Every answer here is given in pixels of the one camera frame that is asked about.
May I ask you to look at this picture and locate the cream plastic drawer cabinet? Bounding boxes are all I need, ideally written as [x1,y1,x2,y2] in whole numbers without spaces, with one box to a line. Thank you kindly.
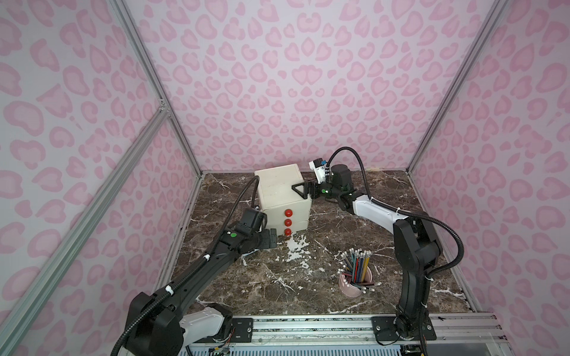
[255,164,309,237]

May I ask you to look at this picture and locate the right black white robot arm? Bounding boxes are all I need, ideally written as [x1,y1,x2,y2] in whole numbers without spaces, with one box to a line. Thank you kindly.
[291,158,465,352]

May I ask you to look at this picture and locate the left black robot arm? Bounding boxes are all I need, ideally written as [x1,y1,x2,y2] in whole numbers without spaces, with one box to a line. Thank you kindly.
[111,205,277,355]

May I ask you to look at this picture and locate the bundle of coloured pencils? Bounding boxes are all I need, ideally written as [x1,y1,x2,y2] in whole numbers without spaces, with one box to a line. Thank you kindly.
[338,249,380,292]

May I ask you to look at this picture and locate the pink pencil cup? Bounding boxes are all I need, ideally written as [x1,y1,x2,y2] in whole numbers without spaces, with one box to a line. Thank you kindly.
[338,269,375,298]

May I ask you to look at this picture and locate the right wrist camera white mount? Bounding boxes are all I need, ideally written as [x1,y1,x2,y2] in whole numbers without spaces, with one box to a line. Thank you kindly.
[309,158,327,184]

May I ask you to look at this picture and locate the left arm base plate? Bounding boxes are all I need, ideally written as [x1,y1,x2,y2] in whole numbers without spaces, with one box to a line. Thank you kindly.
[194,317,254,344]

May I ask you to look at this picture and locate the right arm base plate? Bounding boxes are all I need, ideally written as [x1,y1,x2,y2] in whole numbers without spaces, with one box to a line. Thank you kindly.
[371,315,437,345]

